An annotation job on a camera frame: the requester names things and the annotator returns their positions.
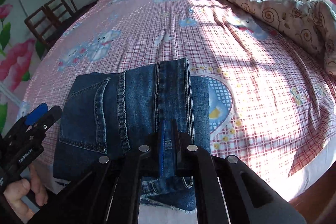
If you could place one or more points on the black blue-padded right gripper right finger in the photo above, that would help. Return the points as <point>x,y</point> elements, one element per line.
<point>226,189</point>

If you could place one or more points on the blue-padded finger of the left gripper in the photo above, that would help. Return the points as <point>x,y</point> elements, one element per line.
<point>41,119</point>

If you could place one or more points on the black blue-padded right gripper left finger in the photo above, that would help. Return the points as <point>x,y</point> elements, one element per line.
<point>110,189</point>

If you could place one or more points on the blue denim jeans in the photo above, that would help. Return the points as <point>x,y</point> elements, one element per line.
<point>113,114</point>

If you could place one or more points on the person's left hand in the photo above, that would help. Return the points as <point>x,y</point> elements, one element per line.
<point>16,190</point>

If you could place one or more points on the white mattress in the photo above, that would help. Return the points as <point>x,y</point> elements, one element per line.
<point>290,167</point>

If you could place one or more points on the brown wooden chair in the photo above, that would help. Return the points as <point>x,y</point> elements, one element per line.
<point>48,20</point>

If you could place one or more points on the pink plaid cartoon bedsheet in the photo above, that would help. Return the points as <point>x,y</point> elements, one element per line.
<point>265,86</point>

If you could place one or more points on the floral swirl quilt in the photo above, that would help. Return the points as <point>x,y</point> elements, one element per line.
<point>310,24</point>

